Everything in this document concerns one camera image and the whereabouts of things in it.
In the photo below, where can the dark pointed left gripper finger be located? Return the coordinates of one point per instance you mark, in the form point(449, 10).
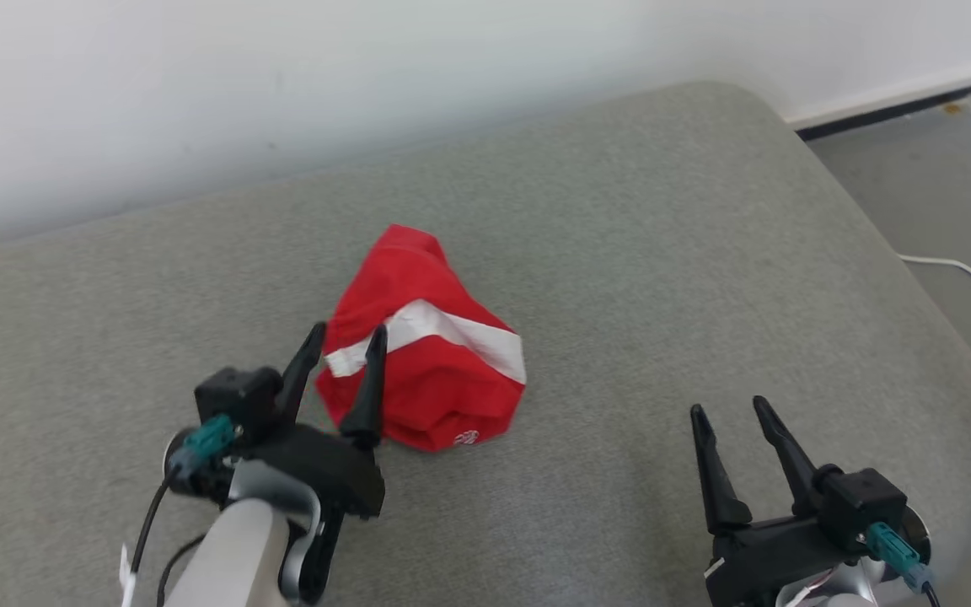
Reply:
point(367, 396)
point(300, 379)

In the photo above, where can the black skirting strip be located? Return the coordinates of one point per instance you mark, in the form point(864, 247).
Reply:
point(898, 105)

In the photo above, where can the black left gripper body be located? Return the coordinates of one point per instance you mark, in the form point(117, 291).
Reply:
point(334, 472)

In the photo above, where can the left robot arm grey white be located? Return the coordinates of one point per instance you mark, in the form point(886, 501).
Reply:
point(237, 548)

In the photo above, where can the teal right camera plug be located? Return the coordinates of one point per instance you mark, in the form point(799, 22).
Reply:
point(894, 548)

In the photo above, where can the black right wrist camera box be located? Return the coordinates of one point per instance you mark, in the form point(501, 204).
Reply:
point(861, 502)

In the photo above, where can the red shorts with white stripe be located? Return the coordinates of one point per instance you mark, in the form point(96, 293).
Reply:
point(435, 287)

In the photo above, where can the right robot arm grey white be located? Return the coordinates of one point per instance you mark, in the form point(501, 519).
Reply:
point(848, 590)

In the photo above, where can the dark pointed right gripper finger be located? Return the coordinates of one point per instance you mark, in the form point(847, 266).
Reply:
point(793, 472)
point(717, 480)

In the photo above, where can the teal camera plug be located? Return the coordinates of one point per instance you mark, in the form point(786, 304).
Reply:
point(894, 548)
point(209, 438)

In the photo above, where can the grey fabric sofa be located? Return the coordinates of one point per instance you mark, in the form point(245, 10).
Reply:
point(620, 253)

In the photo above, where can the teal left camera plug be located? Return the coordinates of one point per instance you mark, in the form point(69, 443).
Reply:
point(209, 438)

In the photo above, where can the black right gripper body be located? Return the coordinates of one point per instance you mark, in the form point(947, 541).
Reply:
point(764, 561)

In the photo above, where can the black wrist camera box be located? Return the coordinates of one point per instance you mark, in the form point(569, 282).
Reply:
point(237, 396)
point(861, 502)

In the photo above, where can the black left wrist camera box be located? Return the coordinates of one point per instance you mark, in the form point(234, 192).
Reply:
point(237, 396)

